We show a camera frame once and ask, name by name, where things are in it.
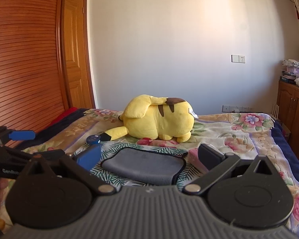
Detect purple and grey towel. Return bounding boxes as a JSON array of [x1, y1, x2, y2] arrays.
[[100, 147, 186, 186]]

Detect red blanket at bedside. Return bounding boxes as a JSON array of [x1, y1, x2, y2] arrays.
[[46, 107, 78, 128]]

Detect wooden wardrobe door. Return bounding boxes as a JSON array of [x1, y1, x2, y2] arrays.
[[0, 0, 97, 150]]

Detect floral bed blanket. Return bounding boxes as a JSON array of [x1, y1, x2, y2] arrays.
[[0, 108, 299, 239]]

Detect palm leaf print cloth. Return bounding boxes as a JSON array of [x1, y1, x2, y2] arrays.
[[72, 140, 198, 192]]

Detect wooden side cabinet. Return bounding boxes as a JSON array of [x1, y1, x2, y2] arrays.
[[277, 80, 299, 159]]

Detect yellow Pikachu plush toy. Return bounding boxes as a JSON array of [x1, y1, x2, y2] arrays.
[[100, 94, 198, 143]]

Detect stack of folded linens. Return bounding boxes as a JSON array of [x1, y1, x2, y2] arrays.
[[280, 59, 299, 85]]

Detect low wall power outlets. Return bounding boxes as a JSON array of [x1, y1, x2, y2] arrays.
[[222, 105, 254, 113]]

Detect white wall switch socket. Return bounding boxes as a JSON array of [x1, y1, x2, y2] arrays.
[[231, 55, 246, 63]]

